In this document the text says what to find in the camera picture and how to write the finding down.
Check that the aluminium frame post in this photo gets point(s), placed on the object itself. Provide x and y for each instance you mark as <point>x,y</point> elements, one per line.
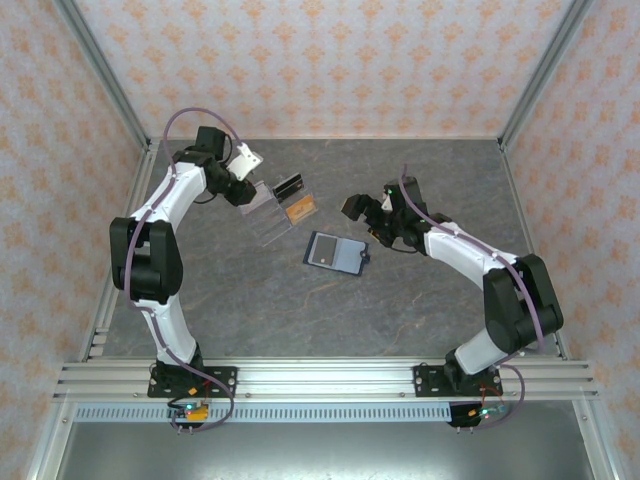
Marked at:
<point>542,75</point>
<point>597,445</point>
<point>109,75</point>
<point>50,445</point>

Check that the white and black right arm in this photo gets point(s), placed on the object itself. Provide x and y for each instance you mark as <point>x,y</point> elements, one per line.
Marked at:
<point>460,250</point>

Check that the wide aluminium mounting rail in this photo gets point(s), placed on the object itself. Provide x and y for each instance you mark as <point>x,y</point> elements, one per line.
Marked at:
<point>325,382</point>

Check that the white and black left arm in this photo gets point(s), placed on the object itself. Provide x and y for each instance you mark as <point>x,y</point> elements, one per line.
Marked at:
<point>170,330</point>

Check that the blue leather card holder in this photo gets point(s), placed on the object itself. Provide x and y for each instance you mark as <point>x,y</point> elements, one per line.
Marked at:
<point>347,255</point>

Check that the aluminium side rail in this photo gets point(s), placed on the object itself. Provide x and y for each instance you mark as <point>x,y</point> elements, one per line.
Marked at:
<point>99,330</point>
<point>517,200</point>

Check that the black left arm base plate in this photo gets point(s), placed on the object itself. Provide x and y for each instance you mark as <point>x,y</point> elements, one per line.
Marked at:
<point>225,382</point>

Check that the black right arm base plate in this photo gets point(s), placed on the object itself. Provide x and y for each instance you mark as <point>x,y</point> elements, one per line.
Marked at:
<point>425,382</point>

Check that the white right camera bracket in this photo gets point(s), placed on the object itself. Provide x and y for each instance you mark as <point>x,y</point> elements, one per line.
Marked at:
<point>388,201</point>

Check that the grey metal sheet panel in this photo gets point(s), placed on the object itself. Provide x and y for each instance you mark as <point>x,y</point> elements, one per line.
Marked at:
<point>325,455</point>

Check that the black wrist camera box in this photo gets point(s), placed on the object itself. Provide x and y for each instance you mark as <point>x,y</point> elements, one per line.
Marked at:
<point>209,141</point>
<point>412,195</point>

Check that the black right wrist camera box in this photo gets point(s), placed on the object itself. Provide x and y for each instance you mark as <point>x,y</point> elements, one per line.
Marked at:
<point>412,195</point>

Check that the clear acrylic card stand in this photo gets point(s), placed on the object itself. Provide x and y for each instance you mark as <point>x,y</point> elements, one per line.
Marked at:
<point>270,225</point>

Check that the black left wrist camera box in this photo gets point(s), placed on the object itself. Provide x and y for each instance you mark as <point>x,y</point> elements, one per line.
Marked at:
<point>209,141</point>

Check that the white left camera bracket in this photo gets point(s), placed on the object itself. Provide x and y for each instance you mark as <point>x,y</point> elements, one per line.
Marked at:
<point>245,161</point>

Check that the white camera bracket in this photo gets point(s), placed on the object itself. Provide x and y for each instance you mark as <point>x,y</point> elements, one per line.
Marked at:
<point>388,201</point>
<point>245,161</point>

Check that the orange card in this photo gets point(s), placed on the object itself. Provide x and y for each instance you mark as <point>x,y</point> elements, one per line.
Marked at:
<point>302,210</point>

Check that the aluminium lower frame post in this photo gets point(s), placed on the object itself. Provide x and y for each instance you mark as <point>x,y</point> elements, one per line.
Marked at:
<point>597,445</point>
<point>50,445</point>

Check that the grey metallic card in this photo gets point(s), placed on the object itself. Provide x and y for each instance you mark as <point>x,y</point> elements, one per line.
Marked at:
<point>325,250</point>

